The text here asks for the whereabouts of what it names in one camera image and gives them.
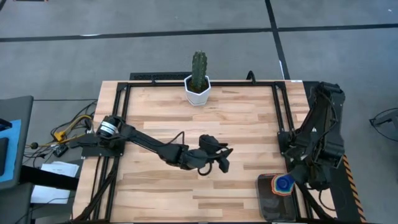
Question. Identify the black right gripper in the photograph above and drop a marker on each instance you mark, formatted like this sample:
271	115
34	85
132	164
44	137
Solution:
312	177

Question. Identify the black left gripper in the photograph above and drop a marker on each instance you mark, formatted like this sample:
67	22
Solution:
196	157

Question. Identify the red measuring cup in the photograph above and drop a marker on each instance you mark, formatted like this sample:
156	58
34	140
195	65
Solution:
273	186

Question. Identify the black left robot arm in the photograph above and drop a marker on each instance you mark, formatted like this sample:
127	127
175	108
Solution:
146	143

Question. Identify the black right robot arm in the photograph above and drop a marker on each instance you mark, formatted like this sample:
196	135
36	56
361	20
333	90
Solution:
326	102

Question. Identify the black plastic basket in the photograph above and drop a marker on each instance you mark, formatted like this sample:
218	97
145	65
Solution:
273	208

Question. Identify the black hazard-striped mat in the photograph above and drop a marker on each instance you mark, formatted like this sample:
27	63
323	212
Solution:
349	202

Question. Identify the white hexagonal plant pot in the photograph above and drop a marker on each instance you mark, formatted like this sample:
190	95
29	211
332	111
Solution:
197	98

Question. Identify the green cactus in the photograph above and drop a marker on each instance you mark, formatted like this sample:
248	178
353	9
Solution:
199	70

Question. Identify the white label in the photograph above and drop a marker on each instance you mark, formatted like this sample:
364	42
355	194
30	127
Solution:
296	81

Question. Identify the black ribbed strip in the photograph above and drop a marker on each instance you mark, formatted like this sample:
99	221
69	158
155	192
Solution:
155	76

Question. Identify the gray stand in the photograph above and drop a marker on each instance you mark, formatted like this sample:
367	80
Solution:
388	117

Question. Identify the small black device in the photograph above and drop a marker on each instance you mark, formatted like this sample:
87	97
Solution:
60	151

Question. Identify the white paper sheets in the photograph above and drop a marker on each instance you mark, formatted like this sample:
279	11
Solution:
59	169

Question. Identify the black bar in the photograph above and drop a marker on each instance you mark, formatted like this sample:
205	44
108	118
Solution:
46	178

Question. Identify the black ball knob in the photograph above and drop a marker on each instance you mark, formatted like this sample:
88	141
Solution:
34	145

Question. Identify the blue pad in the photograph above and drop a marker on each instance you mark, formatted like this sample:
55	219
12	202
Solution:
12	149

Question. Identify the gray cart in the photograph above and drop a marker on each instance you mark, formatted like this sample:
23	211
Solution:
15	109

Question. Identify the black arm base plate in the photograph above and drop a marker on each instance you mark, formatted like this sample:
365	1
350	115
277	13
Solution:
93	152
283	140

